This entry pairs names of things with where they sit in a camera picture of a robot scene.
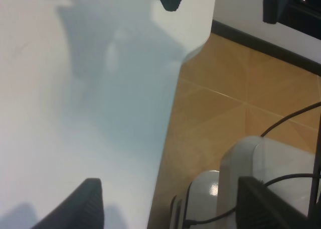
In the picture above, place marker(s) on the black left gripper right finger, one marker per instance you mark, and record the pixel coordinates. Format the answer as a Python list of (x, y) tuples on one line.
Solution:
[(259, 207)]

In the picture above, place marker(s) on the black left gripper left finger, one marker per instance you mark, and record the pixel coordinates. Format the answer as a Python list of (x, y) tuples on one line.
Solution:
[(83, 208)]

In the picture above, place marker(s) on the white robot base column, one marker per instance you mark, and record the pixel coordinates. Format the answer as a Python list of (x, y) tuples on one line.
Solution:
[(210, 201)]

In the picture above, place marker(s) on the black baseboard strip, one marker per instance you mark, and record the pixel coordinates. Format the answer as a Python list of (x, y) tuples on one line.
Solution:
[(264, 47)]

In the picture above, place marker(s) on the black chair leg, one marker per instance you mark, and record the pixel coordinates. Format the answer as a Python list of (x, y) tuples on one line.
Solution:
[(272, 10)]

